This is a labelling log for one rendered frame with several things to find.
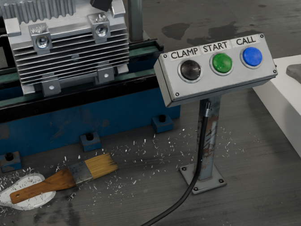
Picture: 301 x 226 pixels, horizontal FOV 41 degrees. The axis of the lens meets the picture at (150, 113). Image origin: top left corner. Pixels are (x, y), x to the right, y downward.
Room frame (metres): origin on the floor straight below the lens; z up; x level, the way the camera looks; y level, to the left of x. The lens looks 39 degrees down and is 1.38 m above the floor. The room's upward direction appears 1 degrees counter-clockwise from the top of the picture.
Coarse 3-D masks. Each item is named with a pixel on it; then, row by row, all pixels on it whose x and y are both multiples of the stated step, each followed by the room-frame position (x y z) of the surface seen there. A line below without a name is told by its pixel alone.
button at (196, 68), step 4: (188, 60) 0.48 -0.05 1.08; (192, 60) 0.48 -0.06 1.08; (184, 64) 0.48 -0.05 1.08; (188, 64) 0.48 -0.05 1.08; (192, 64) 0.48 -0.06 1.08; (196, 64) 0.48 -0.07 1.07; (180, 68) 0.47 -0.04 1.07; (184, 68) 0.47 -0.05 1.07; (188, 68) 0.47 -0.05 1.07; (192, 68) 0.47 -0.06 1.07; (196, 68) 0.47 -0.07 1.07; (200, 68) 0.47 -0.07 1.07; (184, 72) 0.47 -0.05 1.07; (188, 72) 0.47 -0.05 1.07; (192, 72) 0.47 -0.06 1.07; (196, 72) 0.47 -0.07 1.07; (200, 72) 0.47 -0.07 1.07; (184, 76) 0.46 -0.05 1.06; (188, 76) 0.46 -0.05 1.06; (192, 76) 0.46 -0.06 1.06; (196, 76) 0.46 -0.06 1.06; (192, 80) 0.46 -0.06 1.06
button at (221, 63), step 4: (216, 56) 0.49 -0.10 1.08; (220, 56) 0.49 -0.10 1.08; (224, 56) 0.49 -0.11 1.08; (228, 56) 0.50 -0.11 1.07; (212, 60) 0.49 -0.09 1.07; (216, 60) 0.49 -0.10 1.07; (220, 60) 0.49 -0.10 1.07; (224, 60) 0.49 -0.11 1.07; (228, 60) 0.49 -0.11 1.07; (212, 64) 0.49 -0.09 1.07; (216, 64) 0.48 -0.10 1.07; (220, 64) 0.48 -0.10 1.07; (224, 64) 0.49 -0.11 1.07; (228, 64) 0.49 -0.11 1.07; (216, 68) 0.48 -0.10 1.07; (220, 68) 0.48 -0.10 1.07; (224, 68) 0.48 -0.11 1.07; (228, 68) 0.48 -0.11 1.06; (220, 72) 0.48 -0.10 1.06; (224, 72) 0.48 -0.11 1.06
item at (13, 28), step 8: (120, 0) 0.66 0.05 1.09; (112, 8) 0.64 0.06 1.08; (120, 8) 0.65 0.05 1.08; (112, 16) 0.65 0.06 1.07; (120, 16) 0.65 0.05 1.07; (8, 24) 0.58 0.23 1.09; (16, 24) 0.59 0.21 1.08; (8, 32) 0.58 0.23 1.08; (16, 32) 0.58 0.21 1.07; (120, 72) 0.64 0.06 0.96; (24, 88) 0.58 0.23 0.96; (32, 88) 0.58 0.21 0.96; (24, 96) 0.59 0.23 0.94
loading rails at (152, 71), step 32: (128, 64) 0.75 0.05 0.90; (0, 96) 0.66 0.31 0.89; (32, 96) 0.62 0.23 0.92; (64, 96) 0.61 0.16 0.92; (96, 96) 0.63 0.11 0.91; (128, 96) 0.65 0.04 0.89; (160, 96) 0.67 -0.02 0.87; (0, 128) 0.56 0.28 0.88; (32, 128) 0.58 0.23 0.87; (64, 128) 0.60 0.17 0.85; (96, 128) 0.62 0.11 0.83; (128, 128) 0.65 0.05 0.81; (160, 128) 0.64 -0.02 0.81; (0, 160) 0.54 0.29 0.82
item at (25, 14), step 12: (0, 0) 0.60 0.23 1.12; (12, 0) 0.61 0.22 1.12; (24, 0) 0.61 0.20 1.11; (36, 0) 0.62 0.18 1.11; (48, 0) 0.63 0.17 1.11; (60, 0) 0.63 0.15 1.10; (72, 0) 0.64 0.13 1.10; (12, 12) 0.61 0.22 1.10; (24, 12) 0.61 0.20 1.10; (36, 12) 0.62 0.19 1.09; (48, 12) 0.62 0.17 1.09; (60, 12) 0.63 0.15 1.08; (72, 12) 0.64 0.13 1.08
